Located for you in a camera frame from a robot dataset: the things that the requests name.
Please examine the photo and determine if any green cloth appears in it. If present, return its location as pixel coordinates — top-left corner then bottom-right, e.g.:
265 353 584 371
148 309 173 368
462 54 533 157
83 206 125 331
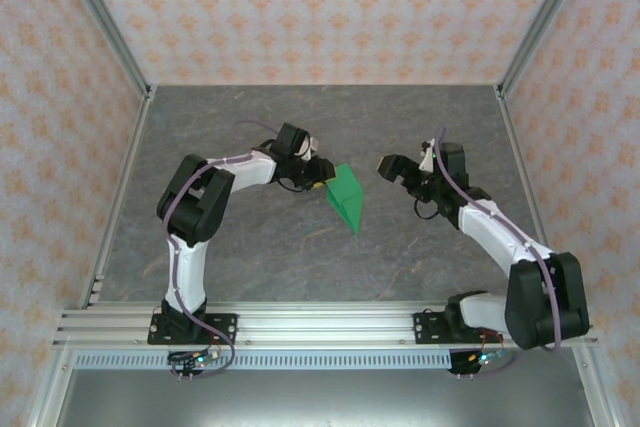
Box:
325 163 365 236

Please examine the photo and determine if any grey metal sheet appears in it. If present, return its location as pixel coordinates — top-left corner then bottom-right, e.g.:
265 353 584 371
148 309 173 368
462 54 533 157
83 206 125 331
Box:
54 369 594 427

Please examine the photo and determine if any wide aluminium mounting beam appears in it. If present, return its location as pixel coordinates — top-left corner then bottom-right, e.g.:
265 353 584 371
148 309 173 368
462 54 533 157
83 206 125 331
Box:
52 301 600 348

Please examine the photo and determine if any aluminium table side rail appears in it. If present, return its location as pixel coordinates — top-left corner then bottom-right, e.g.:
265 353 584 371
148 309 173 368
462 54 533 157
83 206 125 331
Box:
79 86 157 308
492 86 571 308

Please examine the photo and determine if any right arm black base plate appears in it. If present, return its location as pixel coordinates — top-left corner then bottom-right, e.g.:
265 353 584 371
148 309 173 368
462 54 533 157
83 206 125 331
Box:
412 311 504 347

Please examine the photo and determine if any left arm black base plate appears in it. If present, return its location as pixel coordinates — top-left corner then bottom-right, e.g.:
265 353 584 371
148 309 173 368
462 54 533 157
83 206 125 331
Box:
146 313 239 347

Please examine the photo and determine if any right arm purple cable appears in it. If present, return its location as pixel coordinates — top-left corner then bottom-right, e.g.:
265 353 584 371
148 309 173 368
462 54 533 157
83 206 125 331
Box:
432 126 564 378

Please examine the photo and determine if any slotted grey cable duct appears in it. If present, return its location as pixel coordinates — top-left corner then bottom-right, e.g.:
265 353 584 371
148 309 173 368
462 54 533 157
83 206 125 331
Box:
73 351 449 371

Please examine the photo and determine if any aluminium frame post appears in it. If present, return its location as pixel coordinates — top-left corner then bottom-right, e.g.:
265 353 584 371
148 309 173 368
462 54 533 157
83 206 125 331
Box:
52 0 154 98
497 0 596 98

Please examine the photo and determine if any short aluminium frame strut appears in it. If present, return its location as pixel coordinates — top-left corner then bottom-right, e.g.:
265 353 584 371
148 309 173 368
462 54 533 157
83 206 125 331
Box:
572 346 619 427
27 346 76 427

